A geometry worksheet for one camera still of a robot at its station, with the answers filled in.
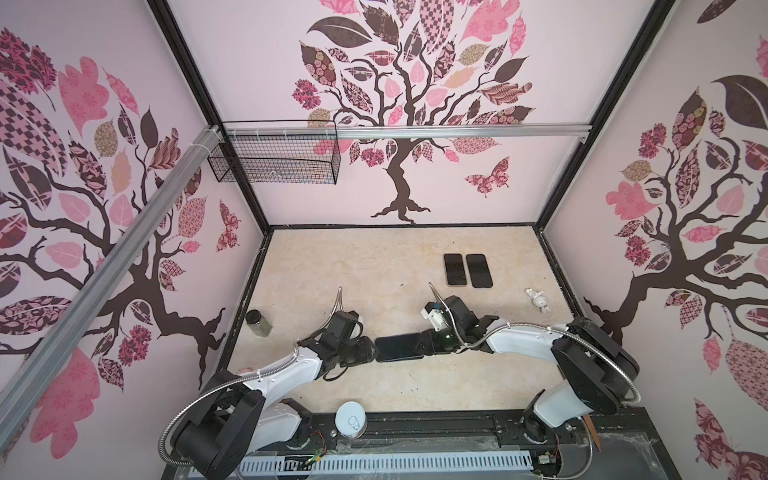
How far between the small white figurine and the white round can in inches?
25.7

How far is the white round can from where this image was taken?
71 centimetres

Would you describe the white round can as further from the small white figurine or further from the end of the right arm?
the small white figurine

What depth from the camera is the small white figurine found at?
0.97 m

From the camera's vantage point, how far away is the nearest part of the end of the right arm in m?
0.66

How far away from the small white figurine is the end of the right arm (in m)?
0.37

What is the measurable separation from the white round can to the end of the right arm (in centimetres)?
23
